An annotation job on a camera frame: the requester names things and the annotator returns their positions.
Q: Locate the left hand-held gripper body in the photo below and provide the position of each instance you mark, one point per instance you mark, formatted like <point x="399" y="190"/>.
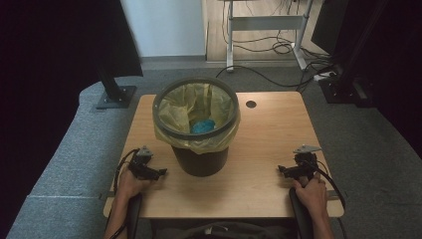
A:
<point x="141" y="164"/>

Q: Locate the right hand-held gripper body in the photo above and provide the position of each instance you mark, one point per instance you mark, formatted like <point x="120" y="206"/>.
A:
<point x="303" y="164"/>

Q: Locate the black trash bin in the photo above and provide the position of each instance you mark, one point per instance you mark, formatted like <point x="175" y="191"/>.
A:
<point x="200" y="164"/>

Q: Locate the yellow garbage bag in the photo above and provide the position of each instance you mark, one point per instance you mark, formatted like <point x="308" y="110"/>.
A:
<point x="172" y="116"/>

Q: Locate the person's left hand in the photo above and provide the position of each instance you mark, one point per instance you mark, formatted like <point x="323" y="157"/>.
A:
<point x="131" y="186"/>

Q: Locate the person's right hand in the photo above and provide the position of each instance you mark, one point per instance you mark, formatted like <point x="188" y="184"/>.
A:
<point x="313" y="195"/>

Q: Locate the blue crumpled wad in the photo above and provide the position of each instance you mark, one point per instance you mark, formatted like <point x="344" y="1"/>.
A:
<point x="203" y="126"/>

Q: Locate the black table grommet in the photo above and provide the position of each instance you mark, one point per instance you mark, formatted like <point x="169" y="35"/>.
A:
<point x="251" y="104"/>

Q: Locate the person's dark clothing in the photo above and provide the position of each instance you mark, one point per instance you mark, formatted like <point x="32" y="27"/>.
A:
<point x="239" y="230"/>

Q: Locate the white power strip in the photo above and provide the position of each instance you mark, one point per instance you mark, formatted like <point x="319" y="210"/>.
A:
<point x="323" y="76"/>

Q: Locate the black stand with dark base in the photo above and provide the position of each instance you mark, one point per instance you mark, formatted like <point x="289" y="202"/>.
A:
<point x="345" y="83"/>

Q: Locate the dark curtain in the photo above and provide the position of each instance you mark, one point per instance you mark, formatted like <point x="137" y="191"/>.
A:
<point x="49" y="49"/>

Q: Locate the black stand with base plate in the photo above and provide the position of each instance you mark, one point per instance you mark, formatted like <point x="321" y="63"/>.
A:
<point x="114" y="94"/>

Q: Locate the white desk frame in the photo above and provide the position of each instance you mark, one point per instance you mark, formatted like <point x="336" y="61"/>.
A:
<point x="265" y="23"/>

